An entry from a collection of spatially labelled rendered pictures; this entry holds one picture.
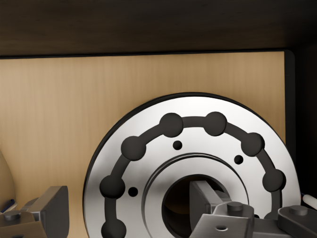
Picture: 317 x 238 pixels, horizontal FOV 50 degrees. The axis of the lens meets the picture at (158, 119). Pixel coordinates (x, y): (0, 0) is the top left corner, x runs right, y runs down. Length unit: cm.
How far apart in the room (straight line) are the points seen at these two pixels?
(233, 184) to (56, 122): 10
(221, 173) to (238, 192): 1
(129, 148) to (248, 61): 8
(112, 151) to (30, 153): 6
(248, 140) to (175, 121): 4
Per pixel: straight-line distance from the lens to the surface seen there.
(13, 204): 19
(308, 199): 18
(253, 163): 16
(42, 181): 20
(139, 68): 18
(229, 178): 16
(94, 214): 16
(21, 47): 17
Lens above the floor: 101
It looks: 85 degrees down
